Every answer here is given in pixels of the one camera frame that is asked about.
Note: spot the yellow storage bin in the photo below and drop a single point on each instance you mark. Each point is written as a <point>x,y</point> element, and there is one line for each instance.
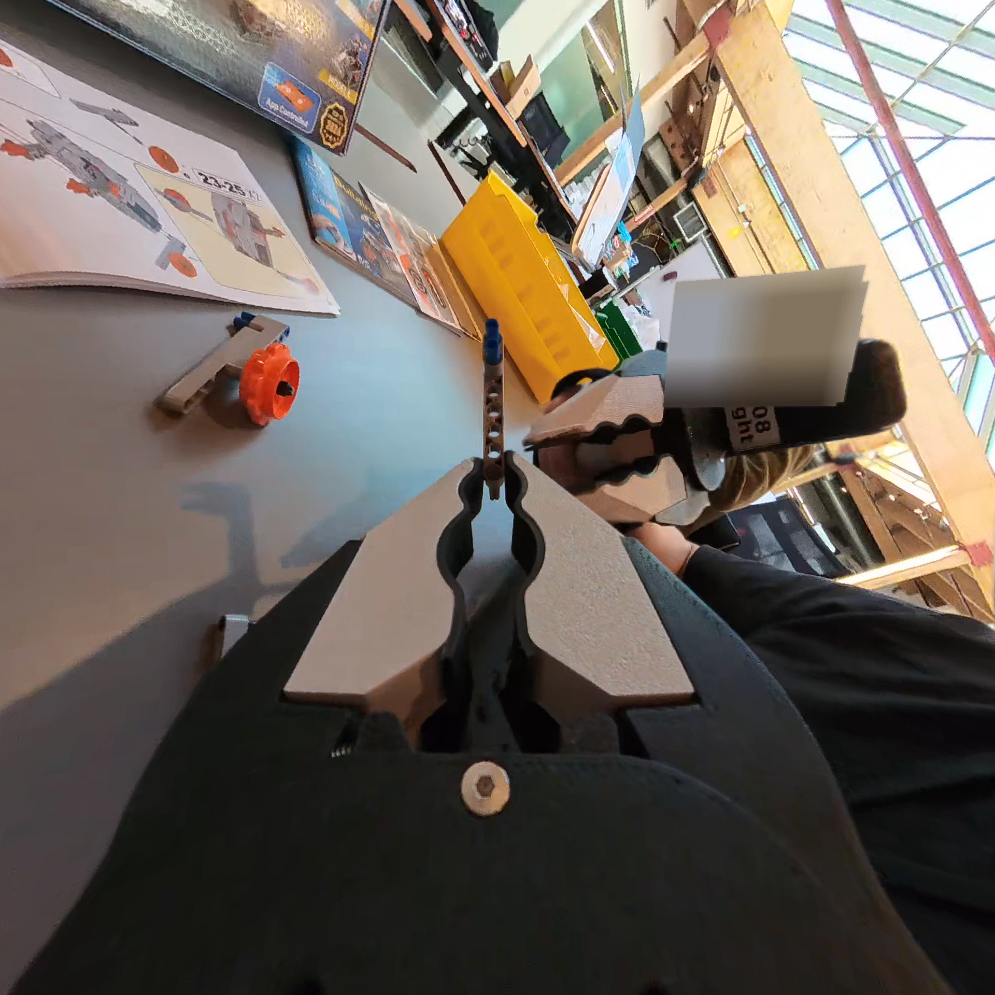
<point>513,272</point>

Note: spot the colourful printed booklet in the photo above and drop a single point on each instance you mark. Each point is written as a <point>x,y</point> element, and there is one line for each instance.
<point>357,233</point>

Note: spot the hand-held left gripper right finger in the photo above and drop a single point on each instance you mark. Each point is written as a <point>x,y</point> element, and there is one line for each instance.
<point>598,622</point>

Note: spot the green plastic bin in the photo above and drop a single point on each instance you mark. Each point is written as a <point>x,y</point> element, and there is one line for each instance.
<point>618,330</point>

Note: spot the grey angled beam blue pins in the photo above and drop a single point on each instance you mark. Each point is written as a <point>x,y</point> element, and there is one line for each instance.
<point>493,412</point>

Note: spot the open instruction booklet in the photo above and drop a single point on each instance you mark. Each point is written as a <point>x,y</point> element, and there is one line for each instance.
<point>116,194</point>

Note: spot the printed toy box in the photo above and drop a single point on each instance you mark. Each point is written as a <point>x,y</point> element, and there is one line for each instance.
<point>194,47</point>

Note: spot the person's right forearm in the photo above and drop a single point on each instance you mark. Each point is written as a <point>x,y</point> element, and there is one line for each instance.
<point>661,544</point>

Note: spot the grey beam black pins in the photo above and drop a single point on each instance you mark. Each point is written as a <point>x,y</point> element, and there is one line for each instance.
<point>233,630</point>

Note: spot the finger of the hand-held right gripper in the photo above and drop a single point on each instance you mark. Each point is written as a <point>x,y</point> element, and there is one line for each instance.
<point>637,494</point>
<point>606,404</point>

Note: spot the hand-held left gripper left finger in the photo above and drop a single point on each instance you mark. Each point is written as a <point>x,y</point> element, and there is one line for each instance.
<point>381,622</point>

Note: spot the orange wheel beam assembly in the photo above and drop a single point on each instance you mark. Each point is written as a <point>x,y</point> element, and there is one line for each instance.
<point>268,385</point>

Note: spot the person's right hand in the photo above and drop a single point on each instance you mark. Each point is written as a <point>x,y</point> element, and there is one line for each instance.
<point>561,400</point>

